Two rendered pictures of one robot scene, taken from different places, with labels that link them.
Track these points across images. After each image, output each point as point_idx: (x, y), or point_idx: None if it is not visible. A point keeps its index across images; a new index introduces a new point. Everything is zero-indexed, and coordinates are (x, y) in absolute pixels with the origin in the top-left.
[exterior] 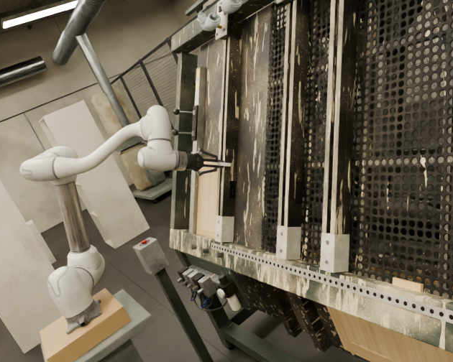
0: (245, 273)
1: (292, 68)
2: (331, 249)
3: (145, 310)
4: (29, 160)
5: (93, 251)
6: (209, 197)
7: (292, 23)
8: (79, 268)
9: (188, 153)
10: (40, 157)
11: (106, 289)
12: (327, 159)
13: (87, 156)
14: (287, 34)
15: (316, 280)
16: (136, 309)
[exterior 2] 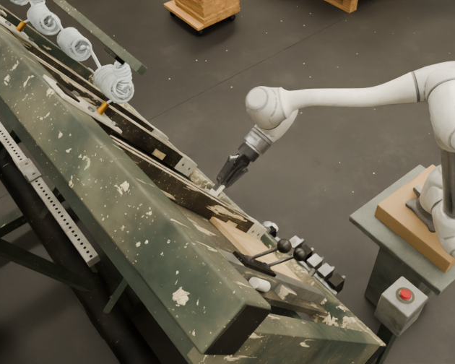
0: (237, 205)
1: (83, 87)
2: (155, 128)
3: (362, 224)
4: (454, 61)
5: (437, 211)
6: (267, 259)
7: (45, 62)
8: (442, 196)
9: (244, 144)
10: (439, 67)
11: (443, 256)
12: (119, 104)
13: (366, 88)
14: (58, 72)
15: (175, 147)
16: (379, 232)
